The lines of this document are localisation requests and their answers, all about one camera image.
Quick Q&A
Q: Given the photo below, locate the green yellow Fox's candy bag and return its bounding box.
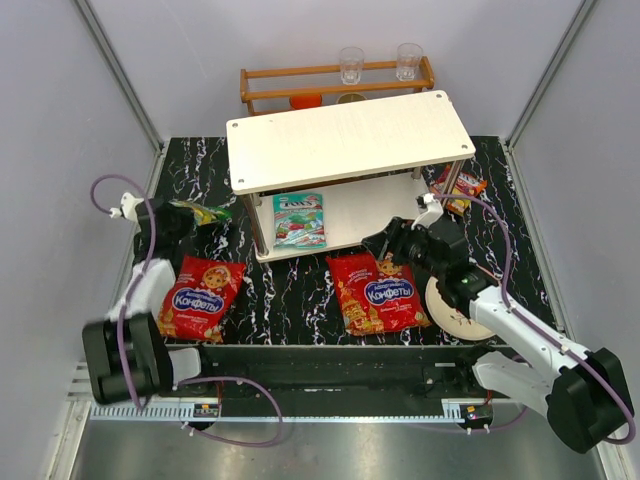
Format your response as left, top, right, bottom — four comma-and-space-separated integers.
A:
170, 200, 231, 227

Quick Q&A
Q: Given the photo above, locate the teal Fox's mint candy bag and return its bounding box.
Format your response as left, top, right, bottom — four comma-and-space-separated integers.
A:
273, 192, 326, 249

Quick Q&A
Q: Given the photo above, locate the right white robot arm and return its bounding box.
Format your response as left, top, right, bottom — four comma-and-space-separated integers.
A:
362, 217, 636, 453

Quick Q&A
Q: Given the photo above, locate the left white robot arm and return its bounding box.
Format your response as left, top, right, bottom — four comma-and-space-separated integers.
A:
82, 192, 246, 405

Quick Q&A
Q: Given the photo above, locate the right red Konfety candy bag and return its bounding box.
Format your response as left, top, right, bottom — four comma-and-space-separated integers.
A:
327, 253, 431, 336

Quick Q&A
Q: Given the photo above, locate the red konfety candy bag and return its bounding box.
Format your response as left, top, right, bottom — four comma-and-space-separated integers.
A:
156, 256, 246, 343
327, 253, 431, 336

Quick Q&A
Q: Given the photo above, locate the orange Fox's candy bag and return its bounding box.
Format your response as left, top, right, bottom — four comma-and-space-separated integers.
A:
429, 165, 488, 216

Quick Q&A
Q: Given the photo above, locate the left red Konfety candy bag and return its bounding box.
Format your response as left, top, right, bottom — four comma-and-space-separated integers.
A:
156, 256, 246, 343

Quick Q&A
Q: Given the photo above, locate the white two-tier shelf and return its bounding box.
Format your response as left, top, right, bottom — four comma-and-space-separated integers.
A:
226, 90, 476, 263

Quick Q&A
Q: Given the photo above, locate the cream floral plate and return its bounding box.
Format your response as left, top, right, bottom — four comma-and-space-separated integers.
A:
425, 277, 494, 341

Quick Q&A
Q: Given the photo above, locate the black marble mat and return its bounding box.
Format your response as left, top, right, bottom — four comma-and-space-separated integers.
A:
155, 136, 557, 346

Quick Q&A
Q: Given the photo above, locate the olive round lid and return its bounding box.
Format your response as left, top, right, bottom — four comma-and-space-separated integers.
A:
336, 92, 367, 104

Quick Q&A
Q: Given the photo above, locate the brown wooden rack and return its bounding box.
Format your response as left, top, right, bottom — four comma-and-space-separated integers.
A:
239, 56, 435, 116

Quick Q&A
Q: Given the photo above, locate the orange round object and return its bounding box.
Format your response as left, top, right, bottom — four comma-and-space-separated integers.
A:
289, 94, 323, 110

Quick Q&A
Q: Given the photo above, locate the right clear drinking glass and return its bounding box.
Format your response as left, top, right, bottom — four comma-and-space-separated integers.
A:
396, 43, 423, 82

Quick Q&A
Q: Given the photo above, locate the clear drinking glass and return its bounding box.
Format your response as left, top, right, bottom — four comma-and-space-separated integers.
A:
396, 43, 423, 82
339, 46, 365, 86

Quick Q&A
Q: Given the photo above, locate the left clear drinking glass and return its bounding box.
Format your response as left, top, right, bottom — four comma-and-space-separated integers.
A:
339, 46, 365, 86

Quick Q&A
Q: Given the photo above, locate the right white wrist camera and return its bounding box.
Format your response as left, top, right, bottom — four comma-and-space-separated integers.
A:
411, 193, 444, 230

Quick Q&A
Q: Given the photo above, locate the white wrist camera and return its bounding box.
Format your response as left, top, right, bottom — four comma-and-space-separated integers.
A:
411, 193, 444, 230
109, 192, 144, 222

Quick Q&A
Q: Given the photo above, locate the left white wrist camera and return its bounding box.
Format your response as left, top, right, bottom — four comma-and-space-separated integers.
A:
109, 192, 144, 222

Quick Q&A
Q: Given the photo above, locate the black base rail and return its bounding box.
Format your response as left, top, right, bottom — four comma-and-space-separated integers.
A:
176, 345, 490, 421

